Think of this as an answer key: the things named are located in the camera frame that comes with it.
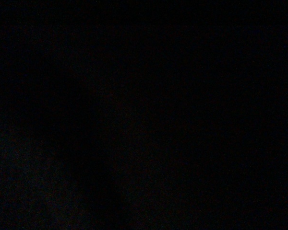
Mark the dark navy garment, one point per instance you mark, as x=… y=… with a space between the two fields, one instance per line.
x=143 y=114

